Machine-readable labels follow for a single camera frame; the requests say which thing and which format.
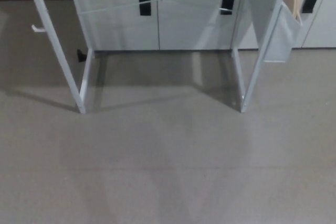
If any white hook on table leg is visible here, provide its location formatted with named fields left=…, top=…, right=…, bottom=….
left=31, top=24, right=48, bottom=35

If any white metal table leg frame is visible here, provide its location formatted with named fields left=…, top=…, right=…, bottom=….
left=231, top=0, right=291, bottom=113
left=23, top=0, right=96, bottom=114

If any white fabric hanging pouch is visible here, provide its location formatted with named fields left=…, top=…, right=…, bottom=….
left=263, top=2, right=303, bottom=63

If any white hanging panel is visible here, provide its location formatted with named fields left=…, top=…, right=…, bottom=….
left=246, top=0, right=279, bottom=51

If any black cabinet door handle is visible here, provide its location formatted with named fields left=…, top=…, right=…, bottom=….
left=301, top=0, right=320, bottom=14
left=139, top=0, right=152, bottom=16
left=220, top=0, right=236, bottom=15

